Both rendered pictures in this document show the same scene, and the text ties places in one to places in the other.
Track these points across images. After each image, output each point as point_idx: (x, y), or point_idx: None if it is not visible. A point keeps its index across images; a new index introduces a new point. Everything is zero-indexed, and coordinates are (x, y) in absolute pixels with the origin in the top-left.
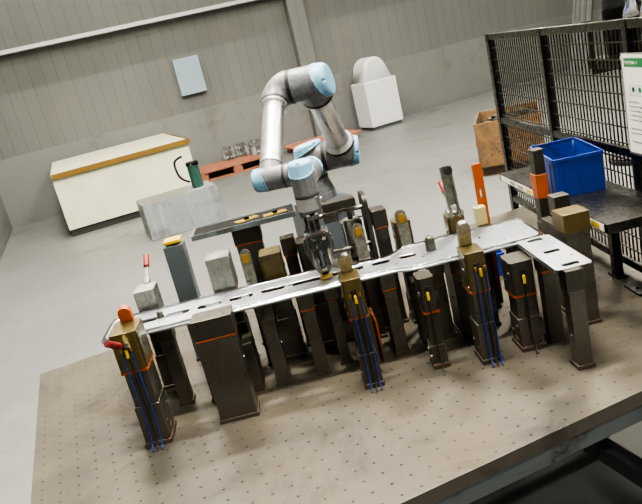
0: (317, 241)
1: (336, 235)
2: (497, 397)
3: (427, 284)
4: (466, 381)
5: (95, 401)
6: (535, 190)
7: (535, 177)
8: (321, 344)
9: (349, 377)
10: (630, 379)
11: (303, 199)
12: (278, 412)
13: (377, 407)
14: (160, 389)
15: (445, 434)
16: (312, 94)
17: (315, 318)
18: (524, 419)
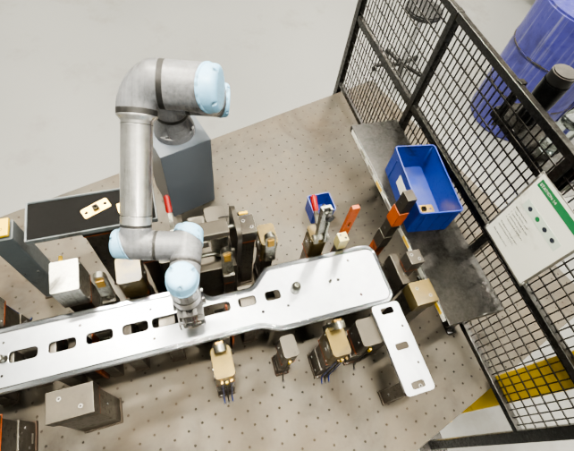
0: (191, 323)
1: (190, 172)
2: (324, 434)
3: (292, 358)
4: (300, 402)
5: None
6: (392, 218)
7: (398, 216)
8: (181, 352)
9: (203, 370)
10: (416, 428)
11: (181, 305)
12: (141, 421)
13: (230, 430)
14: (16, 429)
15: None
16: (194, 111)
17: None
18: None
